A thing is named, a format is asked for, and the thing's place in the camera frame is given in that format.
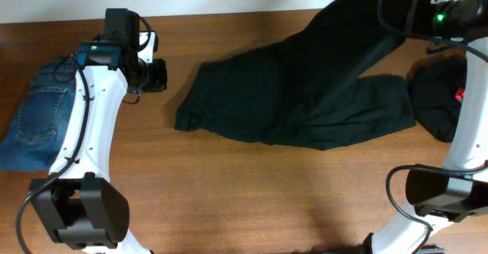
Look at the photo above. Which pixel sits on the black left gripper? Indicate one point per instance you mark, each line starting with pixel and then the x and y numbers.
pixel 157 75

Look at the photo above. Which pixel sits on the black trousers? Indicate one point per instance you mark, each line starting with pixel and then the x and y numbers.
pixel 310 89

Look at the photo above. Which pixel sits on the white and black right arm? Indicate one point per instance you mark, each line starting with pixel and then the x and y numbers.
pixel 439 197

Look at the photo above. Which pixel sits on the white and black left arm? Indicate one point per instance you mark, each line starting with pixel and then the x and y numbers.
pixel 76 202

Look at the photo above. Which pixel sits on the folded blue denim jeans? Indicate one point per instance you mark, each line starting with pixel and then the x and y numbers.
pixel 38 128

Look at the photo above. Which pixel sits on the black garment with red label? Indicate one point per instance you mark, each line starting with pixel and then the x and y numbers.
pixel 436 90

